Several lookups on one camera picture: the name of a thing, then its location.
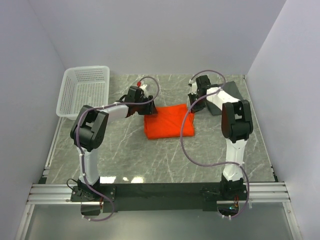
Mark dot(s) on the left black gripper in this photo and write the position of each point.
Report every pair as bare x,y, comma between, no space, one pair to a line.
150,109

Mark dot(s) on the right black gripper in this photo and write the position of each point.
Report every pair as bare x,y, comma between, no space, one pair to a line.
196,108

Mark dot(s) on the orange t shirt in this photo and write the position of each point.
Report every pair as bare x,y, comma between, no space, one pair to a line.
166,123

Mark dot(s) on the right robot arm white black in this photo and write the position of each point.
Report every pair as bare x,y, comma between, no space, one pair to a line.
236,127

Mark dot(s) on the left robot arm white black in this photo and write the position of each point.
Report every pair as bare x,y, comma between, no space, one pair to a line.
89,130

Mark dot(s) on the folded dark grey t shirt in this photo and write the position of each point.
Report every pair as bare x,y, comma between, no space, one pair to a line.
230,88

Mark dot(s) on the white perforated plastic basket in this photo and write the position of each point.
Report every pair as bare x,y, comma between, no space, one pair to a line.
83,85

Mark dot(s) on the black base crossbar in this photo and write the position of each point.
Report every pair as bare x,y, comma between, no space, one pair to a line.
158,196

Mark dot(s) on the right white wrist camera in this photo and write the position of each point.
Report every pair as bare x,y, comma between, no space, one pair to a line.
193,87

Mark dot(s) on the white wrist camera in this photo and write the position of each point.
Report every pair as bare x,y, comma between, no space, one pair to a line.
193,87
145,87

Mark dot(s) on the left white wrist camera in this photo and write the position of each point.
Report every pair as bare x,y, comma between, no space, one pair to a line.
145,87

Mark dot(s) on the aluminium rail frame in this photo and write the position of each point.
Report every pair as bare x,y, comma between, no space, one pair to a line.
127,156

